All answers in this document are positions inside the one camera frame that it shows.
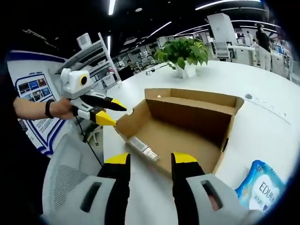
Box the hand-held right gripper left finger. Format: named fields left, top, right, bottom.
left=41, top=152, right=131, bottom=225

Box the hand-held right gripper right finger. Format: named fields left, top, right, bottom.
left=171, top=152, right=262, bottom=225

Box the brown cardboard shoe box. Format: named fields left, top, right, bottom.
left=114, top=88, right=245, bottom=178

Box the blue soft wet wipes pack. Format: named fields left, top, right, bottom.
left=235, top=160, right=286, bottom=214

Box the person's left hand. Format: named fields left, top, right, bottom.
left=50, top=98, right=78, bottom=120

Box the black wristband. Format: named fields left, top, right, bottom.
left=44, top=99, right=56, bottom=119

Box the white tube bottle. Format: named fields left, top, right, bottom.
left=126, top=136, right=161, bottom=163

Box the metal shelf rack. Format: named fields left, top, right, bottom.
left=63, top=32, right=122, bottom=94

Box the grey mesh chair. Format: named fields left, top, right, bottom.
left=41, top=133, right=104, bottom=218

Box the ceiling strip light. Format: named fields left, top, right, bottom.
left=108, top=0, right=117, bottom=16
left=145, top=21, right=173, bottom=38

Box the green plant in white pot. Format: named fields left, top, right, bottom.
left=154, top=38, right=210, bottom=79

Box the white table socket panel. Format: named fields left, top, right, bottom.
left=243, top=93, right=292, bottom=125

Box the white office chair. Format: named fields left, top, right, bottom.
left=215, top=41, right=232, bottom=59

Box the black cable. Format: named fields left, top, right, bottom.
left=74, top=116, right=104, bottom=166

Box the blue bordered wall poster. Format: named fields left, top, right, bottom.
left=7, top=50, right=70, bottom=157

